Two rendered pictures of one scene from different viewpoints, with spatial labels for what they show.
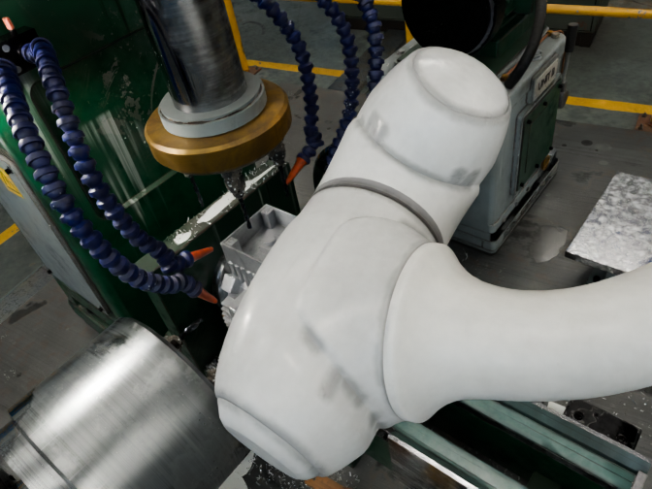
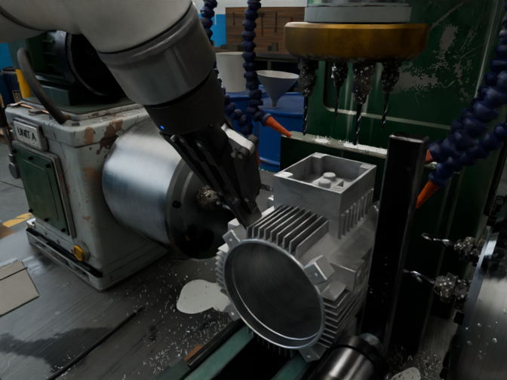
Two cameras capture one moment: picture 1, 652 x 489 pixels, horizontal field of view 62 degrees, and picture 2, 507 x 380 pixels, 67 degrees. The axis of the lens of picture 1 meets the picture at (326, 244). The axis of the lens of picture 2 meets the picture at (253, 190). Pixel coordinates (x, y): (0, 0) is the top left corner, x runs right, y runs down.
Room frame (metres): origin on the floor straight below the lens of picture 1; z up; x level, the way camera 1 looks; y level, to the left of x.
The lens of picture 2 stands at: (0.40, -0.41, 1.35)
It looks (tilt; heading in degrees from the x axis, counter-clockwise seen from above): 25 degrees down; 81
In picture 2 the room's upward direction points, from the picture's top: straight up
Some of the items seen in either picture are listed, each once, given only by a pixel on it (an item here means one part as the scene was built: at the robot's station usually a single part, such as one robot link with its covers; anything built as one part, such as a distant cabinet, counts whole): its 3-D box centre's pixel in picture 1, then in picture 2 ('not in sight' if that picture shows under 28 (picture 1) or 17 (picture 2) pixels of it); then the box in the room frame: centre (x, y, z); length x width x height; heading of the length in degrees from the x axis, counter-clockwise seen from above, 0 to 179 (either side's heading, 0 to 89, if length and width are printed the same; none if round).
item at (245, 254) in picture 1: (278, 253); (324, 193); (0.59, 0.07, 1.11); 0.12 x 0.11 x 0.07; 44
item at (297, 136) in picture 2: (231, 277); (359, 230); (0.70, 0.18, 0.97); 0.30 x 0.11 x 0.34; 133
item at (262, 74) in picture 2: not in sight; (277, 95); (0.88, 1.70, 0.93); 0.25 x 0.24 x 0.25; 52
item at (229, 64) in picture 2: not in sight; (230, 72); (0.68, 2.27, 0.99); 0.24 x 0.22 x 0.24; 142
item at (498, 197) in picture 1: (471, 126); not in sight; (1.00, -0.36, 0.99); 0.35 x 0.31 x 0.37; 133
